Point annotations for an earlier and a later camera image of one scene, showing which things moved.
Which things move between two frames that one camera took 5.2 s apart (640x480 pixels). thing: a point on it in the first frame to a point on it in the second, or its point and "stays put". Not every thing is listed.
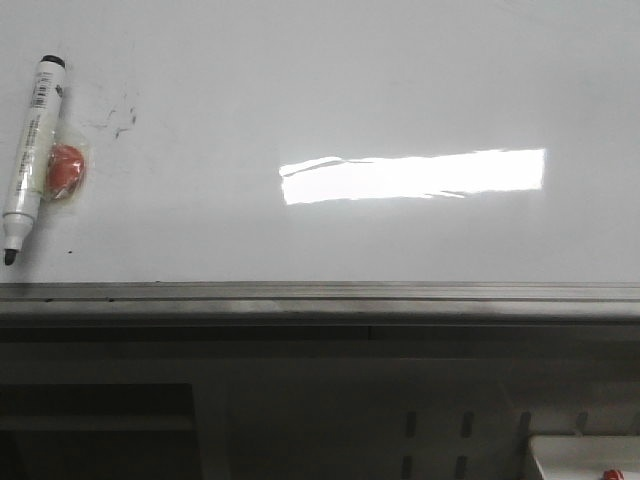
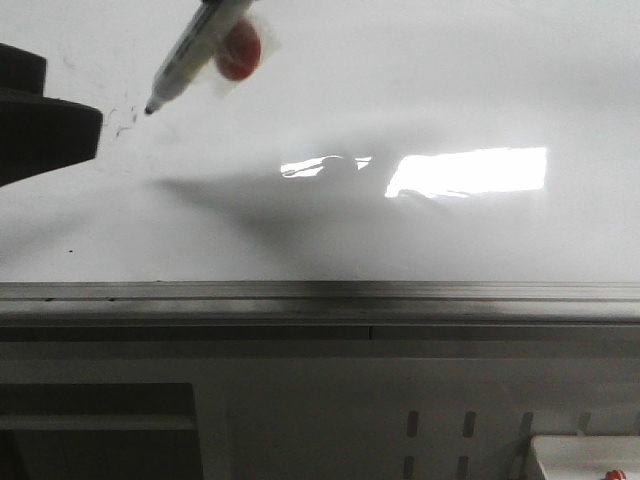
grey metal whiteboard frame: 538,312 stays put
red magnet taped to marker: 65,171 to 247,45
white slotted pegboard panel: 403,418 stays put
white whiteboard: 334,141 stays put
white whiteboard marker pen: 32,159 to 193,49
